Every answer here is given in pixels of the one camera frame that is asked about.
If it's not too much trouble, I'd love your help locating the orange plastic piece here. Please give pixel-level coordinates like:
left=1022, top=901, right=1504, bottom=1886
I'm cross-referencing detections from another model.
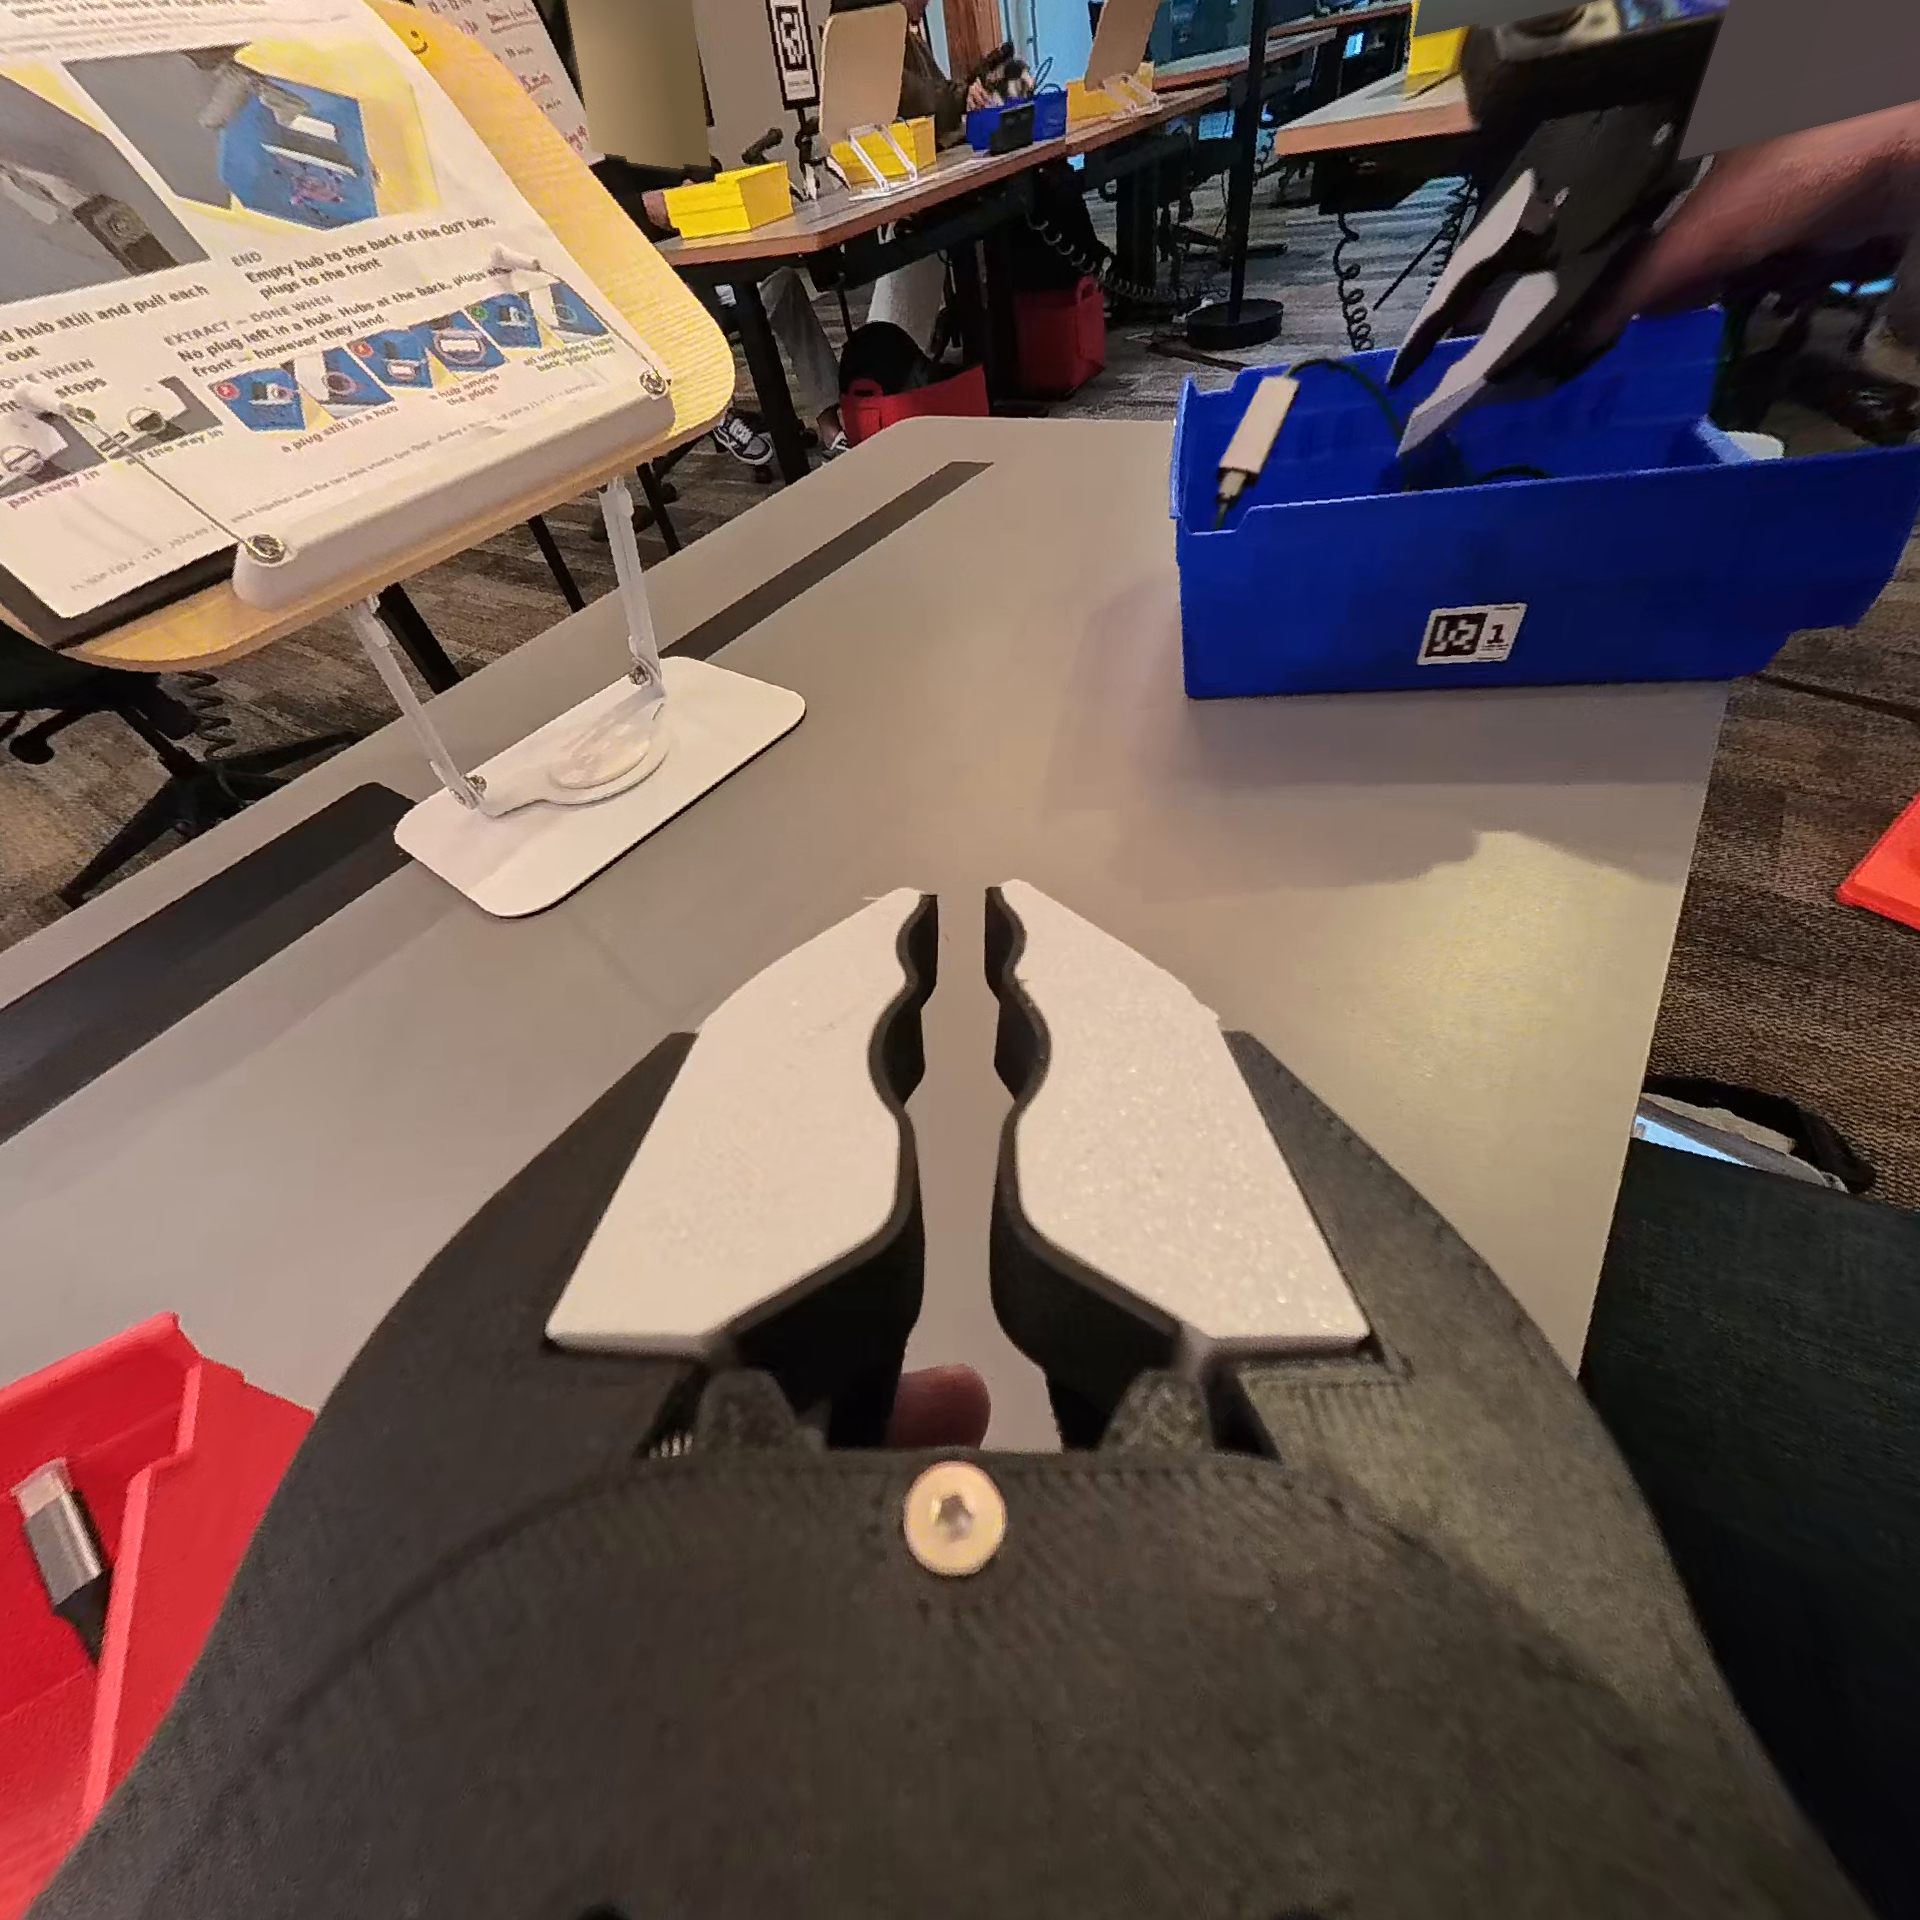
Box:
left=1838, top=795, right=1920, bottom=932

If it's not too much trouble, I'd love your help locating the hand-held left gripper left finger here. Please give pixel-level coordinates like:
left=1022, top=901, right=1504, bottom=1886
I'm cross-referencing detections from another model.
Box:
left=544, top=884, right=942, bottom=1450

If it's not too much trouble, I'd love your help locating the person's left hand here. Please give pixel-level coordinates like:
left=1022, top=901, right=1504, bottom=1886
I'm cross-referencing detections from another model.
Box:
left=891, top=1363, right=994, bottom=1452

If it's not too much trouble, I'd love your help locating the person's right forearm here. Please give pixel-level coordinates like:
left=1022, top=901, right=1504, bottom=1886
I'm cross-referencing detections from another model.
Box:
left=1627, top=102, right=1920, bottom=324

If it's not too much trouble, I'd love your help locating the document stand with wooden board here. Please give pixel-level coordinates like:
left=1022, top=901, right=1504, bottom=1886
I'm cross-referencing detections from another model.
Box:
left=0, top=0, right=806, bottom=922

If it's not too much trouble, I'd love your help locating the wooden work table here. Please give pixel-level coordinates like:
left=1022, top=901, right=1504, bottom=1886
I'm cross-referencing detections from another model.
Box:
left=644, top=82, right=1225, bottom=437
left=1276, top=66, right=1480, bottom=161

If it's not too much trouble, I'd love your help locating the person's dark trouser leg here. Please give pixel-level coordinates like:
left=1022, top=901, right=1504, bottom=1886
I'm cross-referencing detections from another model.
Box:
left=1581, top=1141, right=1920, bottom=1920

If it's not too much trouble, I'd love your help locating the brown cardboard sheet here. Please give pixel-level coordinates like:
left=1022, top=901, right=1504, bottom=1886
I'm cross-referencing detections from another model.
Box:
left=818, top=2, right=913, bottom=140

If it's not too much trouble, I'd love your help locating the black floor stand pole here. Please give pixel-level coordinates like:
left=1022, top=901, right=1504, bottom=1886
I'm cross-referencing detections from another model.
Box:
left=1185, top=0, right=1288, bottom=349

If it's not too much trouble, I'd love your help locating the black office chair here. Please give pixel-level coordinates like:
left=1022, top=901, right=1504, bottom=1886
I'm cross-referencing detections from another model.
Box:
left=0, top=622, right=361, bottom=910

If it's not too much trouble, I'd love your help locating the slim grey usb-c hub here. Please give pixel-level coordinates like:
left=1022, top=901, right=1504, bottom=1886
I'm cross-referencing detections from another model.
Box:
left=1212, top=374, right=1301, bottom=529
left=12, top=1459, right=115, bottom=1659

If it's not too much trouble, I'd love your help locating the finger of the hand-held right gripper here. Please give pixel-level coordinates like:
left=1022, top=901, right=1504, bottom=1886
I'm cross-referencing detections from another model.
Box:
left=1387, top=168, right=1545, bottom=393
left=1395, top=268, right=1565, bottom=459

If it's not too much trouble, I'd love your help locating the black backpack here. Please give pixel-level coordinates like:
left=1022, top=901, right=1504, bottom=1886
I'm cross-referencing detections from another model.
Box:
left=836, top=323, right=940, bottom=401

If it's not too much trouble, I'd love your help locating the red bag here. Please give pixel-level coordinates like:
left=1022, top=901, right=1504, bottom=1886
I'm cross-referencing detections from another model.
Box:
left=838, top=368, right=993, bottom=448
left=1012, top=276, right=1109, bottom=401

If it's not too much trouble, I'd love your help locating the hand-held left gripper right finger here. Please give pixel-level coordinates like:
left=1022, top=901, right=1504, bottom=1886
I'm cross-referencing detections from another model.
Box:
left=984, top=880, right=1373, bottom=1450

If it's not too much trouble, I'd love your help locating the red plastic bin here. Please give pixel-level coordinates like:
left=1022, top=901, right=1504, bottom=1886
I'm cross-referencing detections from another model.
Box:
left=0, top=1312, right=317, bottom=1876

